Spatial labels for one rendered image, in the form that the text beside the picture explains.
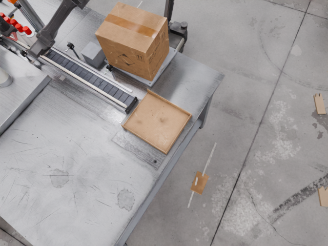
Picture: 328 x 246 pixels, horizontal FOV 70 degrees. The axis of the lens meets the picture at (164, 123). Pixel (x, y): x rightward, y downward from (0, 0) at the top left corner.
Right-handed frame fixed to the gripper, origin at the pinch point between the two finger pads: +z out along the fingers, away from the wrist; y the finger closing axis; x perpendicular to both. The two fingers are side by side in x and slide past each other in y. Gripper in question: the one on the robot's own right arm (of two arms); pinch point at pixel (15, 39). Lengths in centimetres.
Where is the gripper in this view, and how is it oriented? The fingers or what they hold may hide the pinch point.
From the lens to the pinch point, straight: 167.9
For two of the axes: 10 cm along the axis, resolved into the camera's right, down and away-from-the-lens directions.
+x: 5.4, -8.0, 2.6
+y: 8.4, 4.8, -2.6
